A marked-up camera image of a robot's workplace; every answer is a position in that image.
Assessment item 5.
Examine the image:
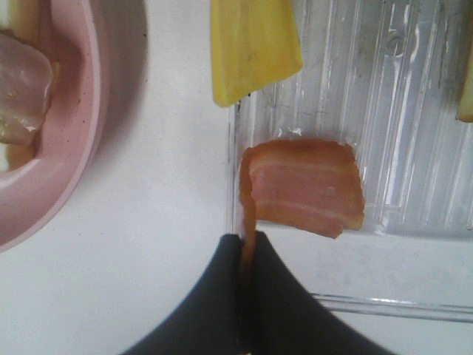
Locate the white bread slice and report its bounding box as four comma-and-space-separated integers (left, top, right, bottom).
457, 48, 473, 123
1, 1, 61, 172

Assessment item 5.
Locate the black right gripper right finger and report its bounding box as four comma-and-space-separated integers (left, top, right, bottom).
249, 231, 392, 354

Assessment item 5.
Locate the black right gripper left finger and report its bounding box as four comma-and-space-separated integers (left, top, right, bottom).
125, 234, 242, 354

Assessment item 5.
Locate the pink round plate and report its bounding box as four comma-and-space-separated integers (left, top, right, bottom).
0, 0, 151, 254

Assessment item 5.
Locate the yellow cheese slice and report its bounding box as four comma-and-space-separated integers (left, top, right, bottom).
211, 1, 303, 107

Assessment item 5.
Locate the bacon strip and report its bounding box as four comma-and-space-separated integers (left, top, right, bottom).
239, 138, 365, 276
1, 33, 55, 146

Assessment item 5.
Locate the clear right plastic tray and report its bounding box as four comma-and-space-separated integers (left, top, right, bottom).
225, 1, 472, 323

